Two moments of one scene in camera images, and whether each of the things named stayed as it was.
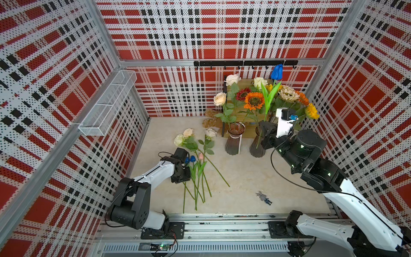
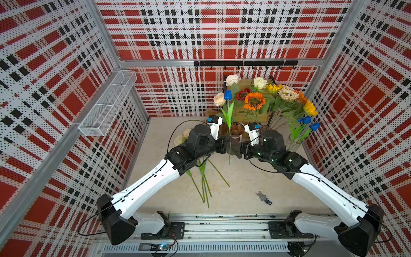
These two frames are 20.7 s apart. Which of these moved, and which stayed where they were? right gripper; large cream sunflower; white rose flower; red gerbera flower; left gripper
Moved: left gripper; right gripper
Stayed: large cream sunflower; white rose flower; red gerbera flower
